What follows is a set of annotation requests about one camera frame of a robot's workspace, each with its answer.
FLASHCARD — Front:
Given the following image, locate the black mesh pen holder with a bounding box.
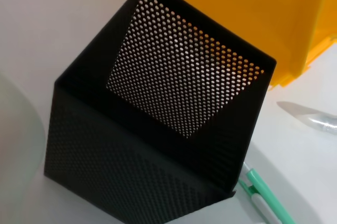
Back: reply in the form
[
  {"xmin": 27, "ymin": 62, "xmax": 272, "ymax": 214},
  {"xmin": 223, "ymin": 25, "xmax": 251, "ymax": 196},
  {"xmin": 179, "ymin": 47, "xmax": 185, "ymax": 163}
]
[{"xmin": 43, "ymin": 0, "xmax": 277, "ymax": 213}]

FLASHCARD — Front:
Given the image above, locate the mint green pen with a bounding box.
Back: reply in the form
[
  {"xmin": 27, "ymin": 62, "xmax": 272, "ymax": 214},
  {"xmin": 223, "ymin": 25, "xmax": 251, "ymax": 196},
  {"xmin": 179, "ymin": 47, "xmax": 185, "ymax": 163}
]
[{"xmin": 236, "ymin": 161, "xmax": 298, "ymax": 224}]

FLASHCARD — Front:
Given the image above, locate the yellow plastic bin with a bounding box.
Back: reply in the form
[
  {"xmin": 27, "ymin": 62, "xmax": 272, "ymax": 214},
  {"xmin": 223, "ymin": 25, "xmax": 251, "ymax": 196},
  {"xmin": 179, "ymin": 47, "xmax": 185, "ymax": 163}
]
[{"xmin": 142, "ymin": 0, "xmax": 337, "ymax": 93}]

